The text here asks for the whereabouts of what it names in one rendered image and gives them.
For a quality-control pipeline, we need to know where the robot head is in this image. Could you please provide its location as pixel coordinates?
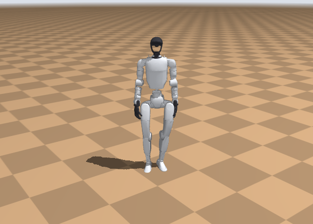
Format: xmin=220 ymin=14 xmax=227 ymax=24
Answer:
xmin=150 ymin=37 xmax=163 ymax=59

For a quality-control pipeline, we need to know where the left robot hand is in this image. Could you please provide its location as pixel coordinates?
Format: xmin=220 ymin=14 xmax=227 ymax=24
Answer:
xmin=173 ymin=100 xmax=178 ymax=117

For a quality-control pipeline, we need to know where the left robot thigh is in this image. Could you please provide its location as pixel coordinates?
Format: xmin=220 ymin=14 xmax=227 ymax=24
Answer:
xmin=159 ymin=100 xmax=175 ymax=139

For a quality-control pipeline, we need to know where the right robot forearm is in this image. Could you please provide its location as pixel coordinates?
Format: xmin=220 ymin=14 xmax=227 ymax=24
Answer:
xmin=134 ymin=84 xmax=142 ymax=104

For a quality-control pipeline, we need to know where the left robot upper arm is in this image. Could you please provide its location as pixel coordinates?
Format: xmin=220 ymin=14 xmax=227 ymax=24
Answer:
xmin=167 ymin=59 xmax=177 ymax=87

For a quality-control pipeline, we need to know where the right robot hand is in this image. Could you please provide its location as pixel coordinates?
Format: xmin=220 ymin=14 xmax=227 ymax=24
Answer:
xmin=134 ymin=100 xmax=142 ymax=119

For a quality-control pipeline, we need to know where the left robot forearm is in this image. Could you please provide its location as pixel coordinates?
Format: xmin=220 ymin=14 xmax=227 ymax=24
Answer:
xmin=171 ymin=80 xmax=178 ymax=103

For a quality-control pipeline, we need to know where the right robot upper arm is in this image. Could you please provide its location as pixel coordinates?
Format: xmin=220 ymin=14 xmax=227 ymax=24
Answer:
xmin=136 ymin=59 xmax=146 ymax=86

